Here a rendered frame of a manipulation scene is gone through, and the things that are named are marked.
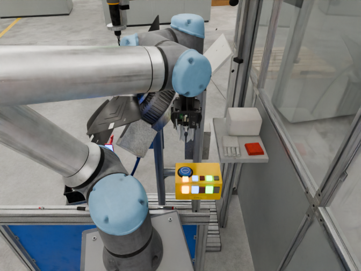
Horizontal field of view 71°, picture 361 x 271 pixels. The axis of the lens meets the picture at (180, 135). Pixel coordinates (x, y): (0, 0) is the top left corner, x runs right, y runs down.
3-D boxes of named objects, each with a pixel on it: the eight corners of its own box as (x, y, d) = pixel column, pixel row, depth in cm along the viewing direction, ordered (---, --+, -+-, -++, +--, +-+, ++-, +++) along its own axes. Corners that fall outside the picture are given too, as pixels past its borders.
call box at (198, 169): (216, 181, 99) (219, 162, 92) (219, 202, 91) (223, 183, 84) (175, 181, 99) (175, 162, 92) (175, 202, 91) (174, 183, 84)
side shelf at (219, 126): (251, 121, 155) (252, 117, 153) (267, 163, 127) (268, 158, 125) (212, 121, 155) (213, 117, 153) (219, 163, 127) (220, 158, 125)
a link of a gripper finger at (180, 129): (175, 151, 75) (175, 126, 70) (175, 139, 80) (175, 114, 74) (186, 151, 75) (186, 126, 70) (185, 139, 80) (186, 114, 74)
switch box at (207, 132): (208, 159, 159) (211, 132, 145) (184, 159, 159) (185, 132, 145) (207, 150, 166) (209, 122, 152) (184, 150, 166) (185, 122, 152)
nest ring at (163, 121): (152, 112, 143) (146, 108, 142) (183, 78, 130) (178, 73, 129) (147, 143, 122) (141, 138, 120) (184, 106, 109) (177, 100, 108)
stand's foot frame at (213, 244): (213, 199, 211) (214, 192, 206) (220, 251, 176) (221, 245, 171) (139, 199, 211) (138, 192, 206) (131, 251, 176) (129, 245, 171)
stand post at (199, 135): (196, 218, 197) (205, 81, 126) (196, 228, 190) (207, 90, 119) (190, 218, 197) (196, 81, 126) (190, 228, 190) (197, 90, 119)
